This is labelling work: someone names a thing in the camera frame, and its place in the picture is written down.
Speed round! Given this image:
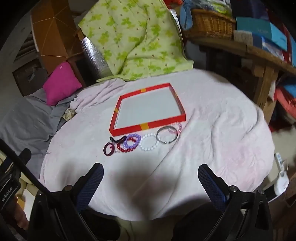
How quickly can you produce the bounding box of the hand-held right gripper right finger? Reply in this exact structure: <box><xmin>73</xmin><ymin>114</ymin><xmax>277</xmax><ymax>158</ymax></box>
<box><xmin>180</xmin><ymin>164</ymin><xmax>273</xmax><ymax>241</ymax></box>

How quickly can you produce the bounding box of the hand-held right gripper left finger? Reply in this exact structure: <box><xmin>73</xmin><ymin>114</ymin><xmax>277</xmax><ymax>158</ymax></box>
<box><xmin>29</xmin><ymin>163</ymin><xmax>121</xmax><ymax>241</ymax></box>

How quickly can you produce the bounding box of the dark maroon ring bracelet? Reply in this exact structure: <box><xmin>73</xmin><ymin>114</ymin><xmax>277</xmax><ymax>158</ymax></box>
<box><xmin>103</xmin><ymin>142</ymin><xmax>115</xmax><ymax>157</ymax></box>

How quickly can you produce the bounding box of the red bead bracelet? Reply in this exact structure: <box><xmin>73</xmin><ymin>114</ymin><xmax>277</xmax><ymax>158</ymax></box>
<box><xmin>116</xmin><ymin>137</ymin><xmax>137</xmax><ymax>153</ymax></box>

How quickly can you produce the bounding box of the black hair tie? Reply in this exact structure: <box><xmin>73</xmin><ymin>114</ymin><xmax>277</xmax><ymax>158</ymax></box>
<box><xmin>109</xmin><ymin>136</ymin><xmax>127</xmax><ymax>144</ymax></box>

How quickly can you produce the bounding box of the white bead bracelet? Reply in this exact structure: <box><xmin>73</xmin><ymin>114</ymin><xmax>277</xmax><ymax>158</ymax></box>
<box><xmin>139</xmin><ymin>133</ymin><xmax>160</xmax><ymax>151</ymax></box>

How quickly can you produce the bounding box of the red shallow box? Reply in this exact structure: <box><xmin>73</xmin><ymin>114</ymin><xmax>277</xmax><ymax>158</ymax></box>
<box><xmin>109</xmin><ymin>83</ymin><xmax>186</xmax><ymax>138</ymax></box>

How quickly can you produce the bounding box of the purple bead bracelet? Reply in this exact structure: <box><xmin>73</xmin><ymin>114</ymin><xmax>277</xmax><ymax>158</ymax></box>
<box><xmin>122</xmin><ymin>133</ymin><xmax>141</xmax><ymax>150</ymax></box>

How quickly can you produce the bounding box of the pale pink bead bracelet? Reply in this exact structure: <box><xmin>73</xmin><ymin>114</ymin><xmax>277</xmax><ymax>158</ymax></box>
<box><xmin>167</xmin><ymin>121</ymin><xmax>183</xmax><ymax>135</ymax></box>

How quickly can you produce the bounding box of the silver bangle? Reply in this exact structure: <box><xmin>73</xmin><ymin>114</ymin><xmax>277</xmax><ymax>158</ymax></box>
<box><xmin>156</xmin><ymin>126</ymin><xmax>178</xmax><ymax>144</ymax></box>

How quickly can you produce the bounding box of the pale pink blanket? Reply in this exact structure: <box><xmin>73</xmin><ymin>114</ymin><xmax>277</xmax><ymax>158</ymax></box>
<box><xmin>39</xmin><ymin>67</ymin><xmax>275</xmax><ymax>220</ymax></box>

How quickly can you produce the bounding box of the grey bed sheet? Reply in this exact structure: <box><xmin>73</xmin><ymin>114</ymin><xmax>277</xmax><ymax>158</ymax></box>
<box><xmin>0</xmin><ymin>87</ymin><xmax>77</xmax><ymax>179</ymax></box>

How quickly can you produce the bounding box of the white power strip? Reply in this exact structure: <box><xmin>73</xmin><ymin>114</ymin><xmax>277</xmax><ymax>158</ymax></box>
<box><xmin>274</xmin><ymin>152</ymin><xmax>289</xmax><ymax>195</ymax></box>

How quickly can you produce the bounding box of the small patterned cloth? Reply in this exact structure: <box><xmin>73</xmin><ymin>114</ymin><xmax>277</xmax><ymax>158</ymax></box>
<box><xmin>62</xmin><ymin>108</ymin><xmax>77</xmax><ymax>121</ymax></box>

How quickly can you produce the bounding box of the magenta pillow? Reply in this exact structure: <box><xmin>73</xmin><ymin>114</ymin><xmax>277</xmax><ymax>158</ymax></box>
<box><xmin>42</xmin><ymin>61</ymin><xmax>82</xmax><ymax>106</ymax></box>

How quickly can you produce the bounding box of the dark wicker chest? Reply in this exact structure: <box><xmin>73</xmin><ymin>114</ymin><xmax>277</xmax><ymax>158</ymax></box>
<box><xmin>13</xmin><ymin>62</ymin><xmax>50</xmax><ymax>96</ymax></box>

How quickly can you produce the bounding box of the coral plastic crate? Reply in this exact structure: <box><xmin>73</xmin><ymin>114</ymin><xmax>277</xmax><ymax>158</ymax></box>
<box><xmin>274</xmin><ymin>87</ymin><xmax>296</xmax><ymax>117</ymax></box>

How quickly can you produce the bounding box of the wooden bench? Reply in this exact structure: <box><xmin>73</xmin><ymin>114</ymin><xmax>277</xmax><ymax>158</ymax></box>
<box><xmin>190</xmin><ymin>37</ymin><xmax>296</xmax><ymax>124</ymax></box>

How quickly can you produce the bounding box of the small white box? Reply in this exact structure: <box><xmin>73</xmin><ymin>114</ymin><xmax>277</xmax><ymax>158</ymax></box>
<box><xmin>233</xmin><ymin>30</ymin><xmax>253</xmax><ymax>45</ymax></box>

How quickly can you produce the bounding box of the green floral quilt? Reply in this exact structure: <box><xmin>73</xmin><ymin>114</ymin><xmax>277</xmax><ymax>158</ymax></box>
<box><xmin>78</xmin><ymin>0</ymin><xmax>194</xmax><ymax>82</ymax></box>

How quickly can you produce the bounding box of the brown cardboard box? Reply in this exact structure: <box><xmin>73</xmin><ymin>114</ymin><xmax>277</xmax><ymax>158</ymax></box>
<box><xmin>30</xmin><ymin>0</ymin><xmax>86</xmax><ymax>77</ymax></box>

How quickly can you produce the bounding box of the wicker basket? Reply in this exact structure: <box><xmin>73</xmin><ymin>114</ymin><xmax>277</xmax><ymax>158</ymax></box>
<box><xmin>183</xmin><ymin>8</ymin><xmax>236</xmax><ymax>40</ymax></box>

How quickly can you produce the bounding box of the teal flat box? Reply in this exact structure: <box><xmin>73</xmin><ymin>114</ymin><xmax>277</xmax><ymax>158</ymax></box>
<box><xmin>236</xmin><ymin>16</ymin><xmax>288</xmax><ymax>50</ymax></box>

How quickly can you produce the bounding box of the dark blue box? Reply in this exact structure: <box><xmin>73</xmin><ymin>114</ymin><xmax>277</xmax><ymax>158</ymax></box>
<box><xmin>238</xmin><ymin>0</ymin><xmax>271</xmax><ymax>22</ymax></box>

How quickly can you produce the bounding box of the black cable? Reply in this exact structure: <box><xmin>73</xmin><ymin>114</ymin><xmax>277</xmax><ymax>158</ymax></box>
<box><xmin>0</xmin><ymin>138</ymin><xmax>70</xmax><ymax>207</ymax></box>

